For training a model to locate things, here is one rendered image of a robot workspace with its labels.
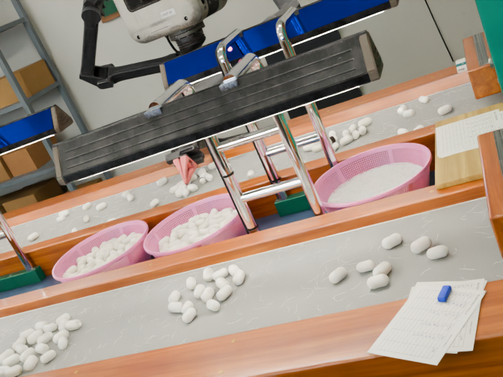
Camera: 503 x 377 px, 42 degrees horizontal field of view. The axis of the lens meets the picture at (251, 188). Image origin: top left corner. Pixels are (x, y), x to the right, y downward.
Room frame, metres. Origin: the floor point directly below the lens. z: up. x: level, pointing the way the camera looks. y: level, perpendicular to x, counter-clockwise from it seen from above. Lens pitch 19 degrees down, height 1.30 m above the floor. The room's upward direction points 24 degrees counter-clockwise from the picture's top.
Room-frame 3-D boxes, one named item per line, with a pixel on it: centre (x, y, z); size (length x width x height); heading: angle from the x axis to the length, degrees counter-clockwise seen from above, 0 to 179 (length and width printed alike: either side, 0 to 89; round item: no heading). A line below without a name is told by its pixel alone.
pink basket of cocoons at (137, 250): (1.61, 0.42, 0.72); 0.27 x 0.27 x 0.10
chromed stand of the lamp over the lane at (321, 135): (1.57, -0.16, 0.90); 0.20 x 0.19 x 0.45; 66
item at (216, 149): (1.21, 0.00, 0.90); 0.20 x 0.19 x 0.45; 66
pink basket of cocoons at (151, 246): (1.50, 0.16, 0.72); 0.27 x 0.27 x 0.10
